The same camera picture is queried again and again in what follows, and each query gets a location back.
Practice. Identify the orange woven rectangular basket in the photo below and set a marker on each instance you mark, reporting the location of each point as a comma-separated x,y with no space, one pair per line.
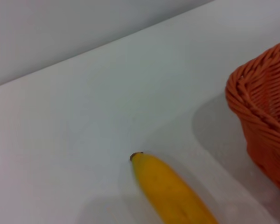
266,130

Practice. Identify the yellow banana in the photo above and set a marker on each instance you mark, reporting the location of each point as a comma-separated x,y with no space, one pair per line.
168,189

